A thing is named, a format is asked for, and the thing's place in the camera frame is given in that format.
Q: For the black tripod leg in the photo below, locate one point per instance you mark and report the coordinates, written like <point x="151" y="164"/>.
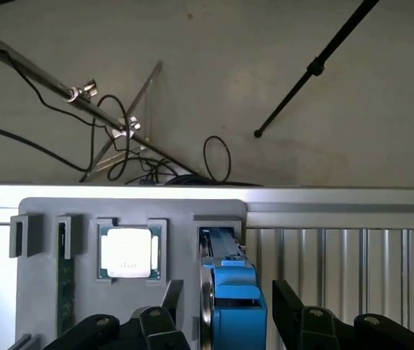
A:
<point x="316" y="67"/>

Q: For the green RAM stick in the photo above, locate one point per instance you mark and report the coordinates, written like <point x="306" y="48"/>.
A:
<point x="66" y="284"/>

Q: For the silver CPU chip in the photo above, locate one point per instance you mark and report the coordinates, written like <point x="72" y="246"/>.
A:
<point x="130" y="251"/>

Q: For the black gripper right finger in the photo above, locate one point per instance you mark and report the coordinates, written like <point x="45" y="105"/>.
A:
<point x="287" y="313"/>

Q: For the silver light stand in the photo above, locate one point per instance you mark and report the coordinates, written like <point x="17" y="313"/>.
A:
<point x="83" y="104"/>

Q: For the grey plastic parts rack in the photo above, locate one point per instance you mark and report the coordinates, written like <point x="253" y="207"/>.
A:
<point x="178" y="237"/>

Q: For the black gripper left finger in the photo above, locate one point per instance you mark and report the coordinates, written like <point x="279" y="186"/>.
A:
<point x="170" y="313"/>

